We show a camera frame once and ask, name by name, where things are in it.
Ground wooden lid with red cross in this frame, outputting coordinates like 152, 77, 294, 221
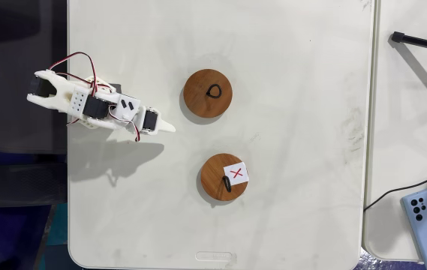
200, 152, 250, 202

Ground plain wooden lid black loop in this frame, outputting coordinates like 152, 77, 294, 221
182, 68, 233, 119

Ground black mesh office chair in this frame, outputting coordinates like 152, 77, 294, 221
0, 160, 68, 209

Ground black rod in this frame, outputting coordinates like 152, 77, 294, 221
390, 31, 427, 56

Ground red wrist servo wire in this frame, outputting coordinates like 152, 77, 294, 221
107, 106, 141, 143

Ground long red servo wire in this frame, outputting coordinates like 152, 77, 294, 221
49, 51, 104, 95

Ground thin black cable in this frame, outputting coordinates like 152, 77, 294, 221
362, 174, 427, 213

